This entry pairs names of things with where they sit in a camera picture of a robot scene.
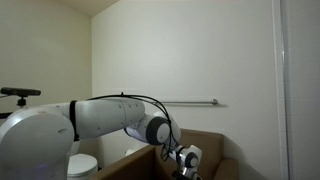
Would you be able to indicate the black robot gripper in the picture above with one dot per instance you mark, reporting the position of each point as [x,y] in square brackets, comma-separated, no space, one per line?
[180,176]

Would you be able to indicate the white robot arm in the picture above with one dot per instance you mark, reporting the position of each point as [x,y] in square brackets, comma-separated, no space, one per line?
[36,142]

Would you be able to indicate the brown armchair sofa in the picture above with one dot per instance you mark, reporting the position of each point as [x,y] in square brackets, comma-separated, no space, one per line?
[146,164]

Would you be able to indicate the white toilet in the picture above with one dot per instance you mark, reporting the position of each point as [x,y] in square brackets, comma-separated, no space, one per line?
[81,166]

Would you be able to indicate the chrome wall towel bar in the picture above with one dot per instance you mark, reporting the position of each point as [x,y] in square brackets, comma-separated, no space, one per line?
[193,102]

